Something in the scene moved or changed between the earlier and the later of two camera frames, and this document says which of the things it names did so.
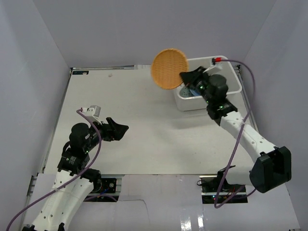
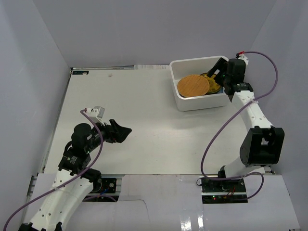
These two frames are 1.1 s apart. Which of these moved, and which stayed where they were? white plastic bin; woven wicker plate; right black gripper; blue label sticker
Moved: right black gripper; woven wicker plate
Stayed: blue label sticker; white plastic bin
